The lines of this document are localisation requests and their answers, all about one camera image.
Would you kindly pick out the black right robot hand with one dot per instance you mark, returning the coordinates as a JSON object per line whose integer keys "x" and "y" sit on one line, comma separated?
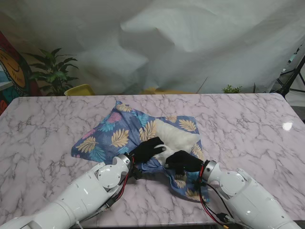
{"x": 186, "y": 162}

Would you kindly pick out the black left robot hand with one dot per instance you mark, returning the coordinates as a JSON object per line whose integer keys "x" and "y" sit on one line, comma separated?
{"x": 145, "y": 151}

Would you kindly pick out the white fluffy pillow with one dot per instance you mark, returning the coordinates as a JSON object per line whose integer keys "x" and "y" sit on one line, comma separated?
{"x": 178, "y": 138}

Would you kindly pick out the blue floral pillowcase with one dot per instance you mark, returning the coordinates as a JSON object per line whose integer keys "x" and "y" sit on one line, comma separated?
{"x": 112, "y": 133}

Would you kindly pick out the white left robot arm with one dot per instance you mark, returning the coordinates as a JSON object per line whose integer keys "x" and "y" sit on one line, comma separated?
{"x": 78, "y": 195}

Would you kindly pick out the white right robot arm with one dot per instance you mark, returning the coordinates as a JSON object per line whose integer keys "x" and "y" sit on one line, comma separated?
{"x": 243, "y": 198}

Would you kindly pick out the thin brown stick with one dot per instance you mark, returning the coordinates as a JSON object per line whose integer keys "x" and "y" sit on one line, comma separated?
{"x": 202, "y": 84}

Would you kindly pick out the small green plant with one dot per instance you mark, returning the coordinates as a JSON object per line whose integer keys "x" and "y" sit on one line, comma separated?
{"x": 232, "y": 89}

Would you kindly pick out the yellow chair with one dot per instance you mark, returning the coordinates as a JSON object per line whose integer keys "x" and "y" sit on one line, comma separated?
{"x": 79, "y": 90}

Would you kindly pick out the white backdrop sheet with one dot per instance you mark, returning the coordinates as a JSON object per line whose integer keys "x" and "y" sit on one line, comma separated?
{"x": 152, "y": 43}

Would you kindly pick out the large green potted plant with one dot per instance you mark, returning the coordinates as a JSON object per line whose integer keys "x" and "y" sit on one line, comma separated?
{"x": 53, "y": 71}

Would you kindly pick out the black tripod stand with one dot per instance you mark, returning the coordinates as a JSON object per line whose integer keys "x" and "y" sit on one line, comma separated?
{"x": 291, "y": 81}

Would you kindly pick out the colourful mural board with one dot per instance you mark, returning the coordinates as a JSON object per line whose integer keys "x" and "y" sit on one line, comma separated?
{"x": 12, "y": 71}

